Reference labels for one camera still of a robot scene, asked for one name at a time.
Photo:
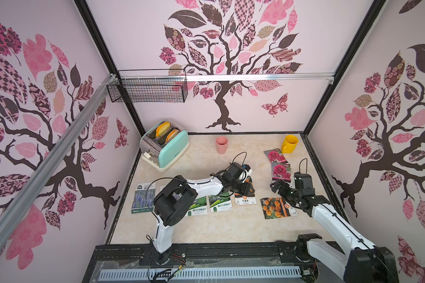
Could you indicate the marigold seed packet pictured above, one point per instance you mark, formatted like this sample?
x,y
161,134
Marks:
x,y
276,208
246,198

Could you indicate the white slotted cable duct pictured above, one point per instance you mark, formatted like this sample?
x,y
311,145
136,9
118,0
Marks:
x,y
215,273

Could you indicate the aluminium rail rear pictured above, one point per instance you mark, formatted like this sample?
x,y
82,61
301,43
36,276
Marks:
x,y
234,77

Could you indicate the hollyhock seed packet rear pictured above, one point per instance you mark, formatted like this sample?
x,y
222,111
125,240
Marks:
x,y
275,156

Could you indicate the green gourd packet front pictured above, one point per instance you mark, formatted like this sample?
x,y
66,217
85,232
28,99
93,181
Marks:
x,y
199,207

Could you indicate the mint green toaster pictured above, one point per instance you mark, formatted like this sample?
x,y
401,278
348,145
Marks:
x,y
164,144

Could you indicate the green gourd packet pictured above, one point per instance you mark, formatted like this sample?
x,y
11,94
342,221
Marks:
x,y
220,202
199,207

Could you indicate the black wire basket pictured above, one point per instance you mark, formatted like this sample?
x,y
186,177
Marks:
x,y
149,86

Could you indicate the hollyhock seed packet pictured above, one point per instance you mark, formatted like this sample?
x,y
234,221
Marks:
x,y
281,171
275,156

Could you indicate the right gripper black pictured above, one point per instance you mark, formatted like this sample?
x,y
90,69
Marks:
x,y
285,187

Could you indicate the aluminium rail left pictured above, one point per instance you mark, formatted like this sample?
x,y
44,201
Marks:
x,y
21,204

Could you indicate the lavender seed packet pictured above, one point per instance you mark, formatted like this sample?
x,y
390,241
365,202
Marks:
x,y
143,198

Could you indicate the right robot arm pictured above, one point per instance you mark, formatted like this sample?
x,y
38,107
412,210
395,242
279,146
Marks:
x,y
358,260

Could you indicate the aluminium rail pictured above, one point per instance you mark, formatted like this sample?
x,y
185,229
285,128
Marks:
x,y
21,204
234,77

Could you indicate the hollyhock seed packet front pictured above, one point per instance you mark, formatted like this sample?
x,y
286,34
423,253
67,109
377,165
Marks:
x,y
281,171

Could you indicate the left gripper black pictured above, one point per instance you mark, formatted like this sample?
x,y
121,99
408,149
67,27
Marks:
x,y
242,191

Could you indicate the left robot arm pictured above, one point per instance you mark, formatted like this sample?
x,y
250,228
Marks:
x,y
173,202

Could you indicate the yellow mug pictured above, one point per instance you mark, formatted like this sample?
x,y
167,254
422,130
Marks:
x,y
289,144

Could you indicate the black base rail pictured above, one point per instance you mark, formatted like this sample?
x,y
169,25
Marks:
x,y
144,254

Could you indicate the pink cup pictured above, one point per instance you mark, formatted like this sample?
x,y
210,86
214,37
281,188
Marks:
x,y
221,144

